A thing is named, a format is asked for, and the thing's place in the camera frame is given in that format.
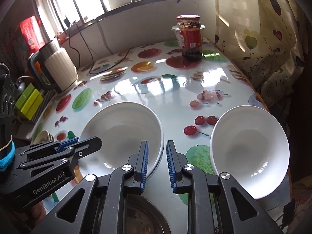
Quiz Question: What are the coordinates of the red package by window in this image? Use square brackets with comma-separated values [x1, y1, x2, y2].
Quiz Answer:
[19, 16, 45, 54]

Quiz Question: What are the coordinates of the stainless steel bowl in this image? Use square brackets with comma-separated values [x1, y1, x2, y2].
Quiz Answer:
[125, 195, 171, 233]

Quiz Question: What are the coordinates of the red-label chili sauce jar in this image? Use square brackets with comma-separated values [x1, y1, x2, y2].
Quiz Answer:
[176, 14, 202, 61]

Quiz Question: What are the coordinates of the zigzag patterned box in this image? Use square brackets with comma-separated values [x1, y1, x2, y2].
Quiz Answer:
[31, 90, 57, 124]

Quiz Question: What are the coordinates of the beige plate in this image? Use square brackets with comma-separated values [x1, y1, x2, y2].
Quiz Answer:
[49, 133, 54, 142]
[32, 130, 50, 144]

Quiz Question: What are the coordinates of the white cable on wall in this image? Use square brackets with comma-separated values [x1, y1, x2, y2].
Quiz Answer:
[96, 19, 114, 55]

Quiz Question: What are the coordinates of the green box upper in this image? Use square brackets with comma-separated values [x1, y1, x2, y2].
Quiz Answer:
[15, 83, 35, 110]

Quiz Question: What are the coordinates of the black power cable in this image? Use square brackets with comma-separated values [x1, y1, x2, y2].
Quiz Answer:
[63, 16, 136, 76]

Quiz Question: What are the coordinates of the fruit print tablecloth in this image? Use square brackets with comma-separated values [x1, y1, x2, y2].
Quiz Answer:
[30, 38, 293, 234]

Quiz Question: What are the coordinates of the cream electric kettle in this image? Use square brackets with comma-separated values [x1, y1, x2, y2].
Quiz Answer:
[27, 38, 78, 95]

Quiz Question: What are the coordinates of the blue-striped white bowl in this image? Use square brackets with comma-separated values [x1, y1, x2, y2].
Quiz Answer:
[210, 105, 290, 199]

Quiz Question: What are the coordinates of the person's hand holding gripper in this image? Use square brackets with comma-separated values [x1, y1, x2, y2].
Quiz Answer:
[31, 201, 47, 226]

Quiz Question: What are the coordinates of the yellow heart-pattern curtain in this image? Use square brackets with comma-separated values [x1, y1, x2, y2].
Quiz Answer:
[215, 0, 307, 107]

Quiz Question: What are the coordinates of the white paper cup container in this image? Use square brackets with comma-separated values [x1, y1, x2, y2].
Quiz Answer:
[171, 25, 207, 48]

